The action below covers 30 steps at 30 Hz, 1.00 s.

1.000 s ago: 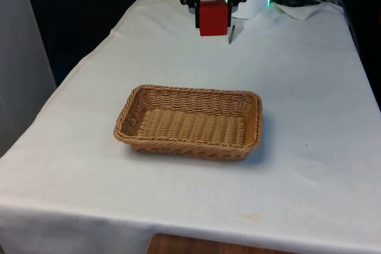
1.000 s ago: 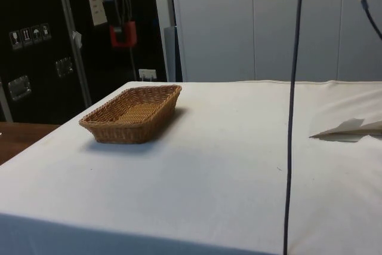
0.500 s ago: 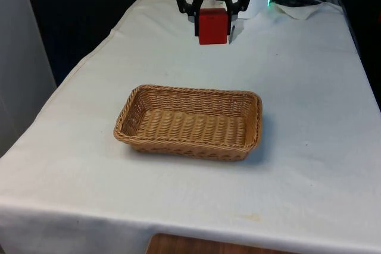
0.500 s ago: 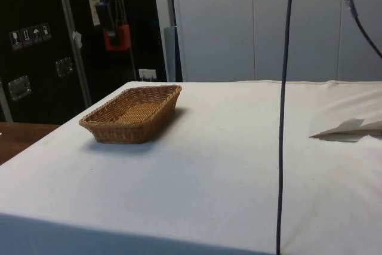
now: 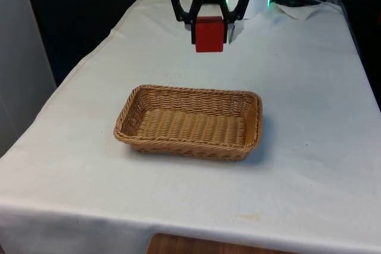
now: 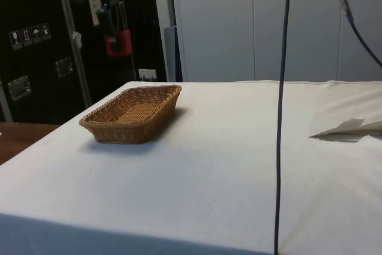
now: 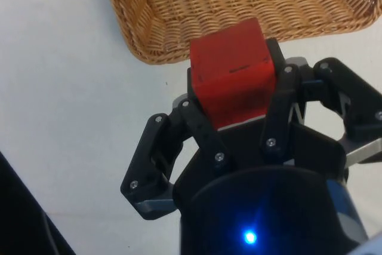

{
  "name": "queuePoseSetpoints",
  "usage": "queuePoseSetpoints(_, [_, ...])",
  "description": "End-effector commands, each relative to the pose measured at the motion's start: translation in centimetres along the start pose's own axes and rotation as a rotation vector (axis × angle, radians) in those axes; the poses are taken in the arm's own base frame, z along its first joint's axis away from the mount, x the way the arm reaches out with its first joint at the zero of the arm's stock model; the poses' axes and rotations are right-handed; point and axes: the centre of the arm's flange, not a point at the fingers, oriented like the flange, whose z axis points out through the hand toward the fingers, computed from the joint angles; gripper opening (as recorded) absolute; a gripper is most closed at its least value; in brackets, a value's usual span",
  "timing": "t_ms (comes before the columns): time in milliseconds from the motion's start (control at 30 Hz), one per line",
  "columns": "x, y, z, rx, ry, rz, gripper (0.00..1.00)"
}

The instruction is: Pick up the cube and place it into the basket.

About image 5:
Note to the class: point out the red cube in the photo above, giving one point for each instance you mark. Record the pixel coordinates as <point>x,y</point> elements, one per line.
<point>209,35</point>

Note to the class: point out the wicker basket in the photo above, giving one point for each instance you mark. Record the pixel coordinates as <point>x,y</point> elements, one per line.
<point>190,123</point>

